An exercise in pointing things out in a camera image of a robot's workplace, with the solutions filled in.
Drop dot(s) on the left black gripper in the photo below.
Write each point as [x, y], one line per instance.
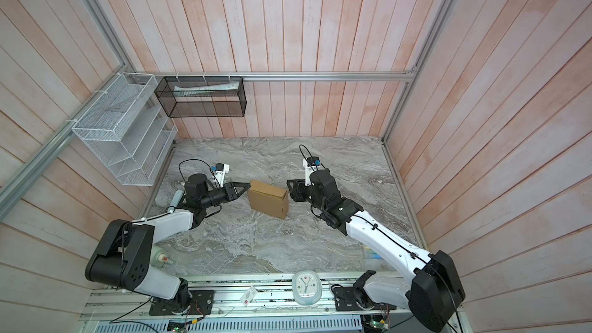
[230, 190]

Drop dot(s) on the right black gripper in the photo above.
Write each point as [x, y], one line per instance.
[297, 194]

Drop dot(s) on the brown cardboard box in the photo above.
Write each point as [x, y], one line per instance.
[268, 199]

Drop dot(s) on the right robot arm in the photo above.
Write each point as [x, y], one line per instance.
[428, 284]

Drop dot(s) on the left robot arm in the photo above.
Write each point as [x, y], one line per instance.
[122, 257]

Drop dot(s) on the light blue small device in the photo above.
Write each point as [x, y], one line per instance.
[175, 202]

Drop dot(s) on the colourful marker pack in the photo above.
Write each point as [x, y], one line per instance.
[370, 254]

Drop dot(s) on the white round clock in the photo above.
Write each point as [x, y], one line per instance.
[307, 288]

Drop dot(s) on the white paper tag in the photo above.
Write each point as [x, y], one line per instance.
[249, 295]

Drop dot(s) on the paper in black basket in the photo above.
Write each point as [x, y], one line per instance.
[217, 90]

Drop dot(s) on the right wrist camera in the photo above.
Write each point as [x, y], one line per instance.
[311, 164]

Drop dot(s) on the black wire mesh basket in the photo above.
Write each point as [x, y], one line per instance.
[185, 107]

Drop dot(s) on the aluminium rail front frame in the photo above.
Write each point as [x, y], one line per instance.
[272, 310]

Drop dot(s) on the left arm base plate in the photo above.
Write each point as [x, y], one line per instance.
[193, 302]

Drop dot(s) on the white wire mesh shelf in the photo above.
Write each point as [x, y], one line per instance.
[131, 138]

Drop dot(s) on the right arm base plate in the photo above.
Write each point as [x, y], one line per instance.
[355, 299]

